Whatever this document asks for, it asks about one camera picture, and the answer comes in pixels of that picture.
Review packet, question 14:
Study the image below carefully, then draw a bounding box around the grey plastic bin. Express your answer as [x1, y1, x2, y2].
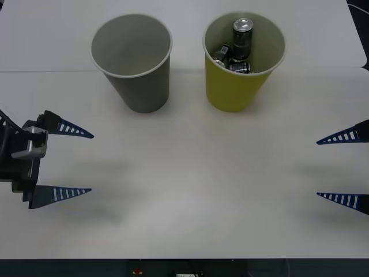
[88, 13, 173, 114]

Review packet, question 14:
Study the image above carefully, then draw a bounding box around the yellow-green plastic bin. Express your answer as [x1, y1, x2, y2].
[202, 11, 287, 113]

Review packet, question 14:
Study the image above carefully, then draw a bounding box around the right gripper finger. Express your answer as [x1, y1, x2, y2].
[316, 192, 369, 216]
[315, 119, 369, 145]

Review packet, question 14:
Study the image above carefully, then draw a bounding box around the tall black can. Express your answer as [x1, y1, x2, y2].
[232, 18, 254, 63]

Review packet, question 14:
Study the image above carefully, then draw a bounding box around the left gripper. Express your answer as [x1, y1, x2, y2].
[0, 109, 95, 210]

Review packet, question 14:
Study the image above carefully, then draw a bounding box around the white cable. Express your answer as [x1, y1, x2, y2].
[347, 3, 369, 14]

